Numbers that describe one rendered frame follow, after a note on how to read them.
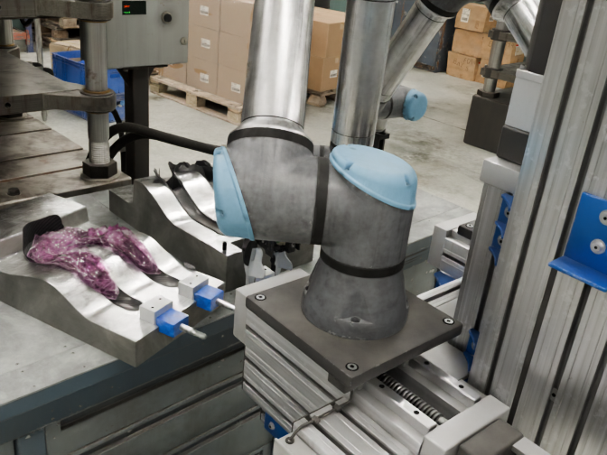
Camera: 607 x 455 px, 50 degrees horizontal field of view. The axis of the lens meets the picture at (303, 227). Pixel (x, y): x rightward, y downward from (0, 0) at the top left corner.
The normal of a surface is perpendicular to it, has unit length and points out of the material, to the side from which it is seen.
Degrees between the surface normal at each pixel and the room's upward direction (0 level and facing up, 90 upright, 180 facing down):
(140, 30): 90
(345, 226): 96
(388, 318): 73
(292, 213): 87
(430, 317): 0
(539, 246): 90
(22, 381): 0
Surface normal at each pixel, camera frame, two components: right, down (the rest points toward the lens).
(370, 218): -0.02, 0.42
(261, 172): -0.01, -0.26
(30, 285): -0.49, 0.33
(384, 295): 0.44, 0.13
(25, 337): 0.09, -0.90
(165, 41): 0.68, 0.37
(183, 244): -0.73, 0.23
